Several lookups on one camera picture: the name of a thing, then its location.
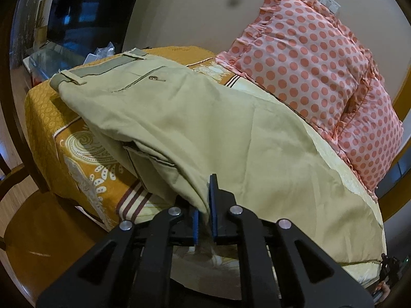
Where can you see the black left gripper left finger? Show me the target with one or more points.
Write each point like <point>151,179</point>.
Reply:
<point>131,262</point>

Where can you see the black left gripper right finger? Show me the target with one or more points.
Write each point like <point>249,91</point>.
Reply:
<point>280,266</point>

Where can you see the khaki beige pants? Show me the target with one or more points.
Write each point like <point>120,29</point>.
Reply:
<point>173,128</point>

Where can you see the wooden chair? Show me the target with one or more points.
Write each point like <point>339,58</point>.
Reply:
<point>44,237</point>

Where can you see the yellow patterned bed sheet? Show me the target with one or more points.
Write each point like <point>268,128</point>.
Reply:
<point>77,166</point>

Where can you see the pink polka dot pillow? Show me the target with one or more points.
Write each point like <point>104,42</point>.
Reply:
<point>300,52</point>

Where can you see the glass side table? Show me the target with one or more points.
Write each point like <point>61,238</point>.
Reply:
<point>48,59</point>

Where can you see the dark window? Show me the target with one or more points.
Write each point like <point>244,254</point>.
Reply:
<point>85,25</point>

